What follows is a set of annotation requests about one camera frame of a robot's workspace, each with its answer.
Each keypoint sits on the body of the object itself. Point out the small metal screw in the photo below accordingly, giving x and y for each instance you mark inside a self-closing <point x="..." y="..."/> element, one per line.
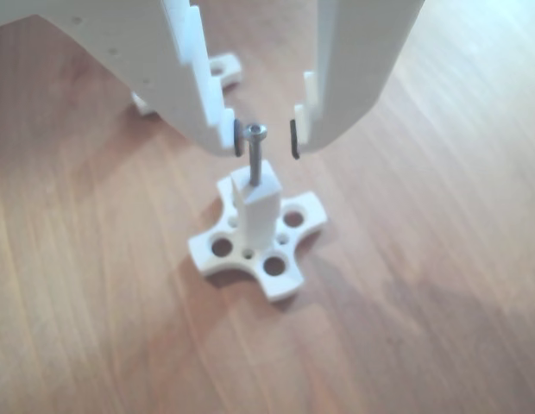
<point x="255" y="164"/>

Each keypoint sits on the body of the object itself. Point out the white cross-base post stand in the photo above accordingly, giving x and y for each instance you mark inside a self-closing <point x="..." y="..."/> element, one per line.
<point x="226" y="69"/>
<point x="261" y="215"/>

